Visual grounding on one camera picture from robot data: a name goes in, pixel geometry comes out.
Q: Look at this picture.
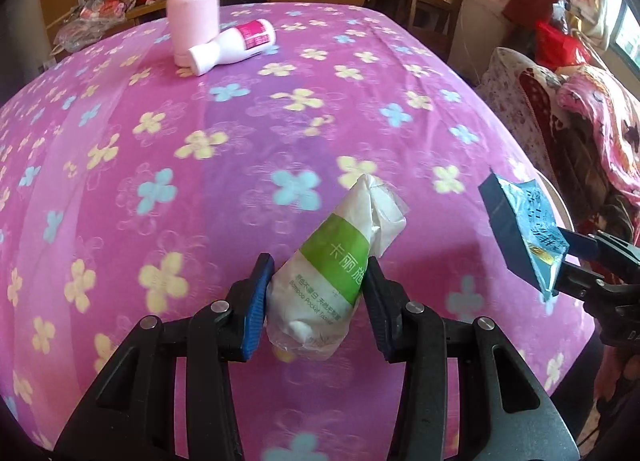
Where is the pink flowered blanket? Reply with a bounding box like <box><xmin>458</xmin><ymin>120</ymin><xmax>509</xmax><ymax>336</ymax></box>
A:
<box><xmin>0</xmin><ymin>2</ymin><xmax>598</xmax><ymax>461</ymax></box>

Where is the window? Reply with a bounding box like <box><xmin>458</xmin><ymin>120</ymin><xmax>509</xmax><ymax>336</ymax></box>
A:
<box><xmin>607</xmin><ymin>0</ymin><xmax>640</xmax><ymax>66</ymax></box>

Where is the tissue packet with green label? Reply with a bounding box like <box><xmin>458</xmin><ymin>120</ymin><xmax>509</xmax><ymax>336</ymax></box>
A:
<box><xmin>264</xmin><ymin>173</ymin><xmax>408</xmax><ymax>362</ymax></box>

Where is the pink cartoon blanket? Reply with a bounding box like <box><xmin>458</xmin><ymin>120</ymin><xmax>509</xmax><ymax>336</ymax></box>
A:
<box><xmin>557</xmin><ymin>63</ymin><xmax>640</xmax><ymax>242</ymax></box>

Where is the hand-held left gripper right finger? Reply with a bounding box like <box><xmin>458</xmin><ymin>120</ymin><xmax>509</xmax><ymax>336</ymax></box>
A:
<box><xmin>366</xmin><ymin>257</ymin><xmax>573</xmax><ymax>461</ymax></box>

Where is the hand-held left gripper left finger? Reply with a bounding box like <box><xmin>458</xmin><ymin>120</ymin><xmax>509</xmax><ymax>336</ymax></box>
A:
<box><xmin>52</xmin><ymin>253</ymin><xmax>276</xmax><ymax>461</ymax></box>

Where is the red plastic bag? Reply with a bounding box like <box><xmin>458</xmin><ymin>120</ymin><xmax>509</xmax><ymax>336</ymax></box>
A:
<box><xmin>535</xmin><ymin>21</ymin><xmax>593</xmax><ymax>69</ymax></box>

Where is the blue foil packet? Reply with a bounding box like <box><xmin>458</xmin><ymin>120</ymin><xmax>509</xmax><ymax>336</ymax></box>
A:
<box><xmin>477</xmin><ymin>171</ymin><xmax>572</xmax><ymax>298</ymax></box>

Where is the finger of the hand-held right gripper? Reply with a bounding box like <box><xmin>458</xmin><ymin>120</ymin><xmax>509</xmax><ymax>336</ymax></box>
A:
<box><xmin>554</xmin><ymin>262</ymin><xmax>640</xmax><ymax>301</ymax></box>
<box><xmin>557</xmin><ymin>226</ymin><xmax>640</xmax><ymax>267</ymax></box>

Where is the white plastic bucket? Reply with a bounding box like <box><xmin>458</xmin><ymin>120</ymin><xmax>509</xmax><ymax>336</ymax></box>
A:
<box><xmin>532</xmin><ymin>171</ymin><xmax>576</xmax><ymax>237</ymax></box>

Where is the red patterned blanket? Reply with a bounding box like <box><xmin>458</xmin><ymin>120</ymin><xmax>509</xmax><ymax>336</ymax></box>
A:
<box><xmin>517</xmin><ymin>66</ymin><xmax>586</xmax><ymax>192</ymax></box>

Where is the floral covered sofa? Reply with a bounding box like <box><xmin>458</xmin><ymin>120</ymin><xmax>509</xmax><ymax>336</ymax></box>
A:
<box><xmin>475</xmin><ymin>47</ymin><xmax>640</xmax><ymax>252</ymax></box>

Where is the clear plastic bag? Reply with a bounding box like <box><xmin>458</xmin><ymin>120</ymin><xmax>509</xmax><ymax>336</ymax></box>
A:
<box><xmin>50</xmin><ymin>0</ymin><xmax>131</xmax><ymax>54</ymax></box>

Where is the brown jacket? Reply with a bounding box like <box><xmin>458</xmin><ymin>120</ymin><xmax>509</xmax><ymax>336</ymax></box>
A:
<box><xmin>547</xmin><ymin>126</ymin><xmax>631</xmax><ymax>242</ymax></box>

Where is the white bottle with pink label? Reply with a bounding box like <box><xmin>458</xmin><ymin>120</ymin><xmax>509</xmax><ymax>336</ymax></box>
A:
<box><xmin>188</xmin><ymin>19</ymin><xmax>277</xmax><ymax>76</ymax></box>

